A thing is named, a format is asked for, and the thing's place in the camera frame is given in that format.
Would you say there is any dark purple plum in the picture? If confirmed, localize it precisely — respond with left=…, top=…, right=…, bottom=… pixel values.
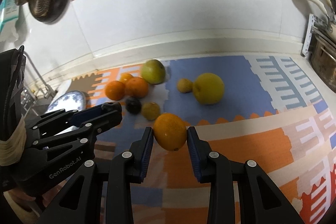
left=125, top=97, right=142, bottom=115

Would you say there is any large orange fruit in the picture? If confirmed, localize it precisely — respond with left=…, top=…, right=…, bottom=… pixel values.
left=153, top=113, right=187, bottom=151

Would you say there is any large yellow grapefruit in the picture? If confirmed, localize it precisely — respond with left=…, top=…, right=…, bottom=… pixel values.
left=193, top=73, right=224, bottom=105

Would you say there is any left human hand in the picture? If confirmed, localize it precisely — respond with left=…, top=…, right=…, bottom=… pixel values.
left=2, top=186, right=53, bottom=224

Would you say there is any orange tangerine left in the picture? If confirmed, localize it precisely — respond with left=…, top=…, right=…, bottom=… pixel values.
left=105, top=81, right=125, bottom=101

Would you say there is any metal dish rack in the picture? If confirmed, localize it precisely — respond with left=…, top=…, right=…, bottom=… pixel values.
left=24, top=51, right=57, bottom=115

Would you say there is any blue white porcelain plate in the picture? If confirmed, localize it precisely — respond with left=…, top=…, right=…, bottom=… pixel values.
left=46, top=90, right=87, bottom=113

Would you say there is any orange tangerine front right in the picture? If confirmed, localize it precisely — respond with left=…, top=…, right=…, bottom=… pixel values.
left=125, top=77, right=149, bottom=98

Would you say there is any small orange tangerine back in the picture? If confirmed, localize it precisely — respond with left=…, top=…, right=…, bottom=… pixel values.
left=119, top=73, right=133, bottom=84

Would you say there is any small yellow-green citrus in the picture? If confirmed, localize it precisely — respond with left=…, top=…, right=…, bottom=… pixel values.
left=141, top=102, right=161, bottom=121

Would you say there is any green apple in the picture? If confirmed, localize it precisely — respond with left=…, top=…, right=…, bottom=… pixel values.
left=141, top=59, right=166, bottom=85

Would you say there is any small yellow-brown fruit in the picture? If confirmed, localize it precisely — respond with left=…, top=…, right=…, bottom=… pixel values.
left=177, top=79, right=193, bottom=93

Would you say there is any colourful patterned table mat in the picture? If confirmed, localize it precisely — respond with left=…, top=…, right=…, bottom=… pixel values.
left=70, top=55, right=335, bottom=223

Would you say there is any stainless steel pot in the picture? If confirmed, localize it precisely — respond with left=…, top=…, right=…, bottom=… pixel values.
left=310, top=29, right=336, bottom=92

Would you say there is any white metal rack bracket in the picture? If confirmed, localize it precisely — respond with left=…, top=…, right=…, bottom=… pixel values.
left=301, top=14, right=318, bottom=59

